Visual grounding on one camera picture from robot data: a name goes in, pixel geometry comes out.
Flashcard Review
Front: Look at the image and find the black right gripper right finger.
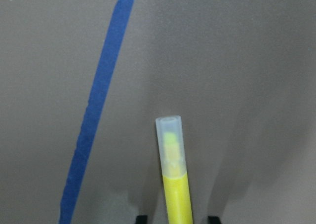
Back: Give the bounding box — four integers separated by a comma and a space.
207, 216, 221, 224

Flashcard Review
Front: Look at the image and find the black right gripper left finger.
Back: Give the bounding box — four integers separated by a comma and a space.
136, 215, 148, 224

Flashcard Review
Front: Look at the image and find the yellow highlighter pen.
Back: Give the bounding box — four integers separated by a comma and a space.
156, 115, 193, 224

